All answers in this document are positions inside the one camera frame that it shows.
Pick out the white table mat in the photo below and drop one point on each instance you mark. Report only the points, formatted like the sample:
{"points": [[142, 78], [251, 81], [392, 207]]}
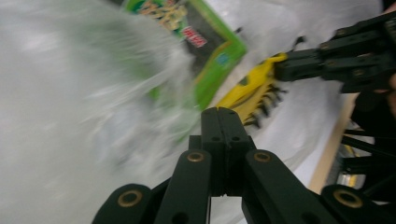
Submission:
{"points": [[311, 118]]}

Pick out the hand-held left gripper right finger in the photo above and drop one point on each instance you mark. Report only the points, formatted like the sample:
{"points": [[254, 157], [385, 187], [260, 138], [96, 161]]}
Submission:
{"points": [[235, 137]]}

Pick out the black metal frame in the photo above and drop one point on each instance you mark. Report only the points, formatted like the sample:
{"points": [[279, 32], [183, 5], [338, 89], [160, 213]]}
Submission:
{"points": [[373, 149]]}

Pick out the green snack packet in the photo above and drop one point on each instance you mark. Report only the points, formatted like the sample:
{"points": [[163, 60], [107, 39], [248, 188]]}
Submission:
{"points": [[218, 65]]}

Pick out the wooden table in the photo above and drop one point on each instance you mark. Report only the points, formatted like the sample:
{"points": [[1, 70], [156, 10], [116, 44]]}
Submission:
{"points": [[330, 149]]}

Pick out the yellow snack packet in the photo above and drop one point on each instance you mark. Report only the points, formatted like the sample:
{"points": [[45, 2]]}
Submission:
{"points": [[252, 93]]}

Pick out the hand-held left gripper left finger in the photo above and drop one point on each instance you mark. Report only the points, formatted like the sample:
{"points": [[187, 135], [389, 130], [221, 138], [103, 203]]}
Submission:
{"points": [[211, 130]]}

